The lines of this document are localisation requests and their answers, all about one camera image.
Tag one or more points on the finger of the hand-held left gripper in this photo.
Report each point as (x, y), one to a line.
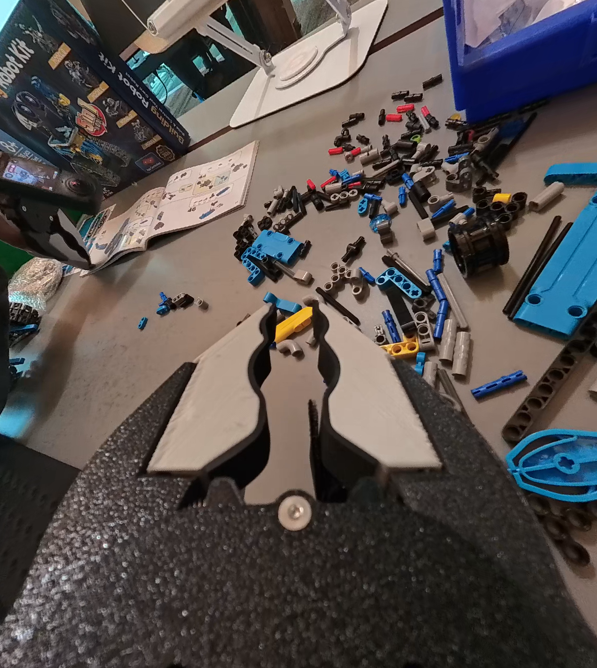
(76, 237)
(55, 245)

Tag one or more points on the black holed beam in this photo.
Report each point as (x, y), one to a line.
(554, 381)

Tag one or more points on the white stand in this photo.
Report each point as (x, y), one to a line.
(319, 52)

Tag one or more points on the black wheel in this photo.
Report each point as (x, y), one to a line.
(478, 245)

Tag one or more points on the light blue panel block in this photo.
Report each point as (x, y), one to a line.
(575, 261)

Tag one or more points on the light blue blade piece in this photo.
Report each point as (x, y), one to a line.
(549, 462)

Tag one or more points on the clear plastic bag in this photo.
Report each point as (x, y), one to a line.
(37, 279)
(512, 21)

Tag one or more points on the blue bin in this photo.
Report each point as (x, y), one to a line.
(538, 62)

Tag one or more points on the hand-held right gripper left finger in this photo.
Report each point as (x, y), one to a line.
(209, 412)

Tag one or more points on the instruction booklet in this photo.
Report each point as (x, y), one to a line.
(199, 188)

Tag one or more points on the long light blue beam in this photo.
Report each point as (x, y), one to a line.
(590, 172)

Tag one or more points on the dark blue toy box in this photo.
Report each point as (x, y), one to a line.
(68, 78)

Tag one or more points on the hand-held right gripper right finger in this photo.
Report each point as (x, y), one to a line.
(376, 412)

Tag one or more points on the large blue frame block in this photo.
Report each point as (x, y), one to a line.
(277, 242)

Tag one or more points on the black pin connector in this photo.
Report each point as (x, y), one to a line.
(182, 300)

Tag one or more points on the pile of small building parts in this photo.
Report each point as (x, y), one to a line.
(418, 198)

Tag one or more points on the blue sticker sheet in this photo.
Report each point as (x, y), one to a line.
(92, 229)

